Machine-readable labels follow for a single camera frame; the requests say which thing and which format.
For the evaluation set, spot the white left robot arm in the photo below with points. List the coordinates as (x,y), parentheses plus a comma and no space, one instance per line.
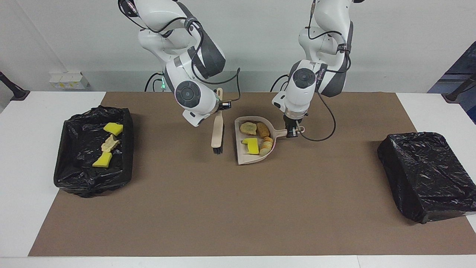
(303,85)

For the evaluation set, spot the small pale tan lump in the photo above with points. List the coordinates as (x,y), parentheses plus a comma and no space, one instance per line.
(248,128)

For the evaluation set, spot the beige brush with black bristles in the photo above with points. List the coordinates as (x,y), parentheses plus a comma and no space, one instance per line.
(217,134)

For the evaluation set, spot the tan lump with orange streaks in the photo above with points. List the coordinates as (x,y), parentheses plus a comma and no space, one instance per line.
(110,143)

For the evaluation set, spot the yellow sponge piece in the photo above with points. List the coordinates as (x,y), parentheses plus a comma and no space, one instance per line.
(252,146)
(113,128)
(102,160)

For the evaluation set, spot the white power socket box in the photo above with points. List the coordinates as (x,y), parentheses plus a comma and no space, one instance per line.
(68,80)

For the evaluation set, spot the orange-brown bread roll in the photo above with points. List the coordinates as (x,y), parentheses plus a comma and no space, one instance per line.
(263,129)

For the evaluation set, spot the brown table mat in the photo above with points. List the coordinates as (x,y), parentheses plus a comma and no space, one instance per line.
(238,223)

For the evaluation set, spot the black stand leg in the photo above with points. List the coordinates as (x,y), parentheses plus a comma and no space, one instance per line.
(457,93)
(15,91)

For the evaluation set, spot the bin lined with black bag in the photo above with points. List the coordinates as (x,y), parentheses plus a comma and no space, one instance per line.
(78,149)
(427,175)

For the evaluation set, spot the dark blue panel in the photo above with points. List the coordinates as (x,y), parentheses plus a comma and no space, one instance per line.
(463,67)

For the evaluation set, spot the beige plastic dustpan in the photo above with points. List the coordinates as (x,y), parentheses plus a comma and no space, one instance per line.
(241,152)

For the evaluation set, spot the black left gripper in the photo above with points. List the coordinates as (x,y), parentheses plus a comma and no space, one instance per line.
(293,121)

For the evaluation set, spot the large pale tan lump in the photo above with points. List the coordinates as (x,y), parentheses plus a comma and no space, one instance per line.
(266,146)

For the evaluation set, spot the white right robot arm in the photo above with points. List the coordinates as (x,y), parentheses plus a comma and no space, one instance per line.
(189,93)

